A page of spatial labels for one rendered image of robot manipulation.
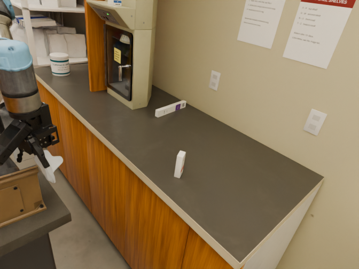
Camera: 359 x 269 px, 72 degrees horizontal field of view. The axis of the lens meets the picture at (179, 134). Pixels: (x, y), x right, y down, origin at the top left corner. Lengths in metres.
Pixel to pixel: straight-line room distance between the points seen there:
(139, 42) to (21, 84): 0.92
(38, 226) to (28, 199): 0.09
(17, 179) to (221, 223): 0.65
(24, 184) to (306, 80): 1.20
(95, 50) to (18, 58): 1.16
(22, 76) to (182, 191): 0.66
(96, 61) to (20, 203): 1.13
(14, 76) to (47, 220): 0.48
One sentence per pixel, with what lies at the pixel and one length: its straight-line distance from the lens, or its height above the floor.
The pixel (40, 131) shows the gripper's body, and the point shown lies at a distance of 0.73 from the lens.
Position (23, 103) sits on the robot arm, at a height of 1.35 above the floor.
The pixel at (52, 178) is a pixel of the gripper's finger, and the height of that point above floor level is 1.15.
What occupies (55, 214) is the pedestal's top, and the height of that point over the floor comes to 0.94.
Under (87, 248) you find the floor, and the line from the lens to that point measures 2.00.
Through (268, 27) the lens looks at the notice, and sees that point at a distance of 1.40.
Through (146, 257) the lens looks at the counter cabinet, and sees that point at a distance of 1.48.
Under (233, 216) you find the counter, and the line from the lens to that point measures 0.96.
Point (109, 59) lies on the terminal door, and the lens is 1.70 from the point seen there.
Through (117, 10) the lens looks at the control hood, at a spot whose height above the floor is 1.50.
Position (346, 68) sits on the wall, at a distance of 1.27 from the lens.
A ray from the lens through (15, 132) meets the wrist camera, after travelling 0.71.
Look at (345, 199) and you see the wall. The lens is 1.44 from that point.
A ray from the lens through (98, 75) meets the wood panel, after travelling 1.82.
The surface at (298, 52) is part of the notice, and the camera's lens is 1.33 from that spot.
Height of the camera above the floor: 1.62
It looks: 30 degrees down
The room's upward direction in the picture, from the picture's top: 8 degrees clockwise
